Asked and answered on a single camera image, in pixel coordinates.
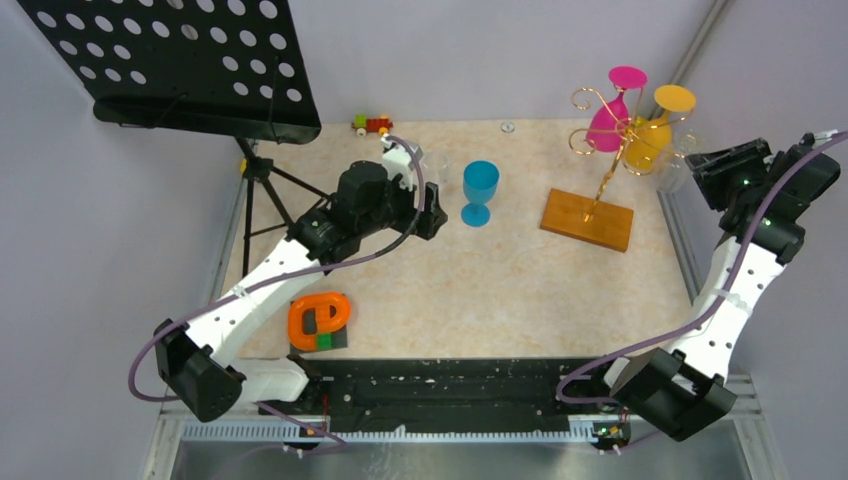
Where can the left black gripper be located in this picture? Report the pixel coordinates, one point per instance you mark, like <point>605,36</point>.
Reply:
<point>429,219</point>

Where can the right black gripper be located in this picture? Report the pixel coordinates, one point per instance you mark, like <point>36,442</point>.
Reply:
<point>711,168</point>

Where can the tall clear wine glass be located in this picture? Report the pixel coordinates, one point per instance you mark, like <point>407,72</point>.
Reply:
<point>437,166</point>

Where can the patterned clear glass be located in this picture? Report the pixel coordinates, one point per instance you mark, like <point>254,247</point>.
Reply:
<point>671,171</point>

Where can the blue wine glass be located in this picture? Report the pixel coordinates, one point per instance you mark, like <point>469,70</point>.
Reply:
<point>480,181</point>

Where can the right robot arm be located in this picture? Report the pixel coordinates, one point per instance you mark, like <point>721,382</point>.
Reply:
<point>681,387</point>

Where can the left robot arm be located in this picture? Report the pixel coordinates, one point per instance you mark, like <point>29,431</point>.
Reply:
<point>196,356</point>

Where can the yellow wine glass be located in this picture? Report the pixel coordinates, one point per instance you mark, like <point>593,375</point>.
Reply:
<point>650,141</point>

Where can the wooden gold wine glass rack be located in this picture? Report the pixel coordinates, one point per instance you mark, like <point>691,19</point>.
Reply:
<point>589,218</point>

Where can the pink wine glass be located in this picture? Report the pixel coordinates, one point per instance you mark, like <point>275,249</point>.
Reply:
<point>609,122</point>

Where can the red green toy train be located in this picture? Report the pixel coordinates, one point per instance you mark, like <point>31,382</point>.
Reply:
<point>363,124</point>

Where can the orange tape dispenser toy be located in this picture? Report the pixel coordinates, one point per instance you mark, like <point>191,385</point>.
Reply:
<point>318,322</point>

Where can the grey corner pipe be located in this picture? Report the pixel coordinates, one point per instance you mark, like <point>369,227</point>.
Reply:
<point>715,14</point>

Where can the black perforated music stand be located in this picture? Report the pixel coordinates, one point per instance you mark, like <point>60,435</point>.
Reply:
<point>120,123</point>

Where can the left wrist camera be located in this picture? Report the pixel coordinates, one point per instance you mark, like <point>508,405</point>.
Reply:
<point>397,159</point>

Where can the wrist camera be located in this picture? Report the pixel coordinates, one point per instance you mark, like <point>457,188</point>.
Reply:
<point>397,159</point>
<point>815,140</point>

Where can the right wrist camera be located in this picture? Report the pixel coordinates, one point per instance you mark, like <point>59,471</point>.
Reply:
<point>815,140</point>

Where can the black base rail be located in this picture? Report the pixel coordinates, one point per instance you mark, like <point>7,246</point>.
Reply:
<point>442,396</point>

